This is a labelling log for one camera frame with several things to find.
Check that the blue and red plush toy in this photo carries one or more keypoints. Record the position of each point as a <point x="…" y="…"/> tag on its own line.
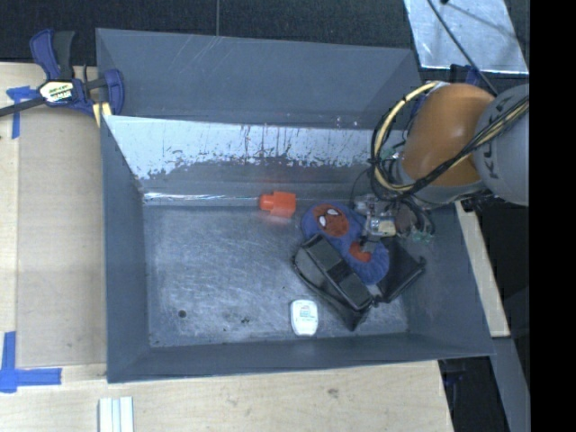
<point x="330" y="221"/>

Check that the black plastic case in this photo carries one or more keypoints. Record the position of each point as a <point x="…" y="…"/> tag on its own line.
<point x="335" y="272"/>

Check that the orange plastic cap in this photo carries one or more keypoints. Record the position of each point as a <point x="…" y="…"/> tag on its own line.
<point x="279" y="203"/>

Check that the small white box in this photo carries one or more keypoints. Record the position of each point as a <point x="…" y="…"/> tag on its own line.
<point x="304" y="317"/>

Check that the grey metal bin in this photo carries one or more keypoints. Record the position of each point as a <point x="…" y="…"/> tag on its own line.
<point x="225" y="263"/>

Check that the pale wood board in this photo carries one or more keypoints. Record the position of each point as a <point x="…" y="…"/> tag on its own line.
<point x="58" y="241"/>

